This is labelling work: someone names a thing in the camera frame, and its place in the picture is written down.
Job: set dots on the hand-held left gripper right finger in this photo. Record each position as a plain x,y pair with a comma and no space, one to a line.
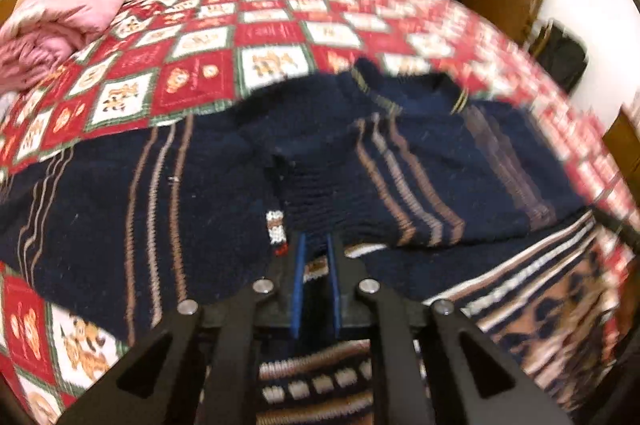
334,290

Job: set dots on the navy striped knit sweater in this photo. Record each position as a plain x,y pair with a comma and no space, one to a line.
200,185

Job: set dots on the pink folded quilt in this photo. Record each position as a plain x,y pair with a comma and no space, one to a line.
60,20

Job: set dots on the red bear-print bedspread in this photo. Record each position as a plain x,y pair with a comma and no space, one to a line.
270,30

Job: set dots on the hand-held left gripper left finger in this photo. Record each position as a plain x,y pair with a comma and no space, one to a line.
298,290

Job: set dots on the black bag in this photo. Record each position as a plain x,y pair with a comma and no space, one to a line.
562,55

